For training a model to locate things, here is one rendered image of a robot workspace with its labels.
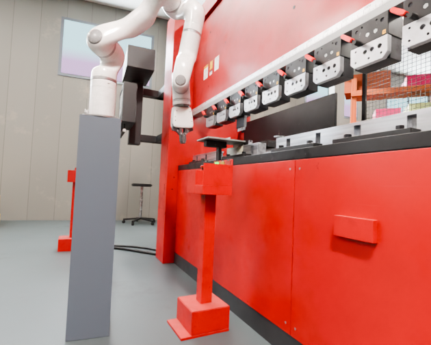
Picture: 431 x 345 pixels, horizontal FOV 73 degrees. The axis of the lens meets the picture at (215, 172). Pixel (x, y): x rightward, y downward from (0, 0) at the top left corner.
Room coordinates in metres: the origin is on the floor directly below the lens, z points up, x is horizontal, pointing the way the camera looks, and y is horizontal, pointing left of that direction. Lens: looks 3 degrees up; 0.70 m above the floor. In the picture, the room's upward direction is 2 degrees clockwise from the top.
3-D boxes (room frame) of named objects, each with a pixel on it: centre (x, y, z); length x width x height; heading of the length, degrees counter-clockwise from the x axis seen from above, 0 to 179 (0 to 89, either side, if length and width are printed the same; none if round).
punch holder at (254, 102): (1.79, -0.23, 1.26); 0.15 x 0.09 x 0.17; 26
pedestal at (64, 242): (3.02, 1.43, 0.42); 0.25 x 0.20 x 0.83; 116
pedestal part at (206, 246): (1.51, 0.03, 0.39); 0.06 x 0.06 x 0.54; 27
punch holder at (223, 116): (2.15, -0.06, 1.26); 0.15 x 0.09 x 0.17; 26
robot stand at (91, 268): (1.42, 0.57, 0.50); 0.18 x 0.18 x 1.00; 20
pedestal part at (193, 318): (1.49, 0.06, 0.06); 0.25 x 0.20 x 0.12; 117
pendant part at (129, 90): (2.80, 0.88, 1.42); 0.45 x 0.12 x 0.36; 22
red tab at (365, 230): (0.96, -0.46, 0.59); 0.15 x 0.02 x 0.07; 26
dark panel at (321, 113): (2.38, -0.52, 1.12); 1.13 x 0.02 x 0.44; 26
